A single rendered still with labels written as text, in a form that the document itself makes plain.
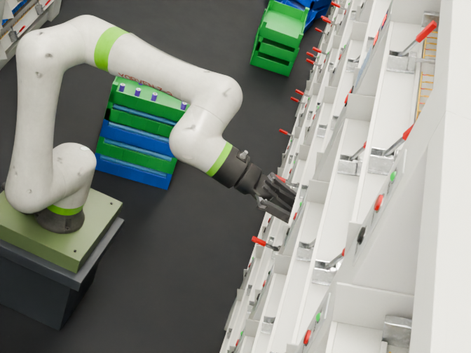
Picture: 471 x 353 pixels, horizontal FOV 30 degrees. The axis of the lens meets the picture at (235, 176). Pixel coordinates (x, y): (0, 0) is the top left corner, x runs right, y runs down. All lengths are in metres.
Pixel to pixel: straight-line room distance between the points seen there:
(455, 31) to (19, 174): 1.68
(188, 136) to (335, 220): 0.80
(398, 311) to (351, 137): 0.69
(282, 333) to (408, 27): 0.53
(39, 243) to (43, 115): 0.46
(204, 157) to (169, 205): 1.27
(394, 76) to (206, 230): 2.05
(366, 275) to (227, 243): 2.43
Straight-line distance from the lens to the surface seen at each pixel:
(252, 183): 2.09
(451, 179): 0.65
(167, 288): 3.02
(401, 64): 1.31
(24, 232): 2.60
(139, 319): 2.90
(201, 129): 2.06
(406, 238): 0.80
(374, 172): 1.08
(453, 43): 0.84
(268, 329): 1.67
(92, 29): 2.30
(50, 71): 2.21
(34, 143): 2.32
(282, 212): 2.10
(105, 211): 2.74
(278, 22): 4.40
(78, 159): 2.50
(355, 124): 1.54
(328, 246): 1.26
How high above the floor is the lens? 2.15
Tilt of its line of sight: 37 degrees down
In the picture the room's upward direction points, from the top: 21 degrees clockwise
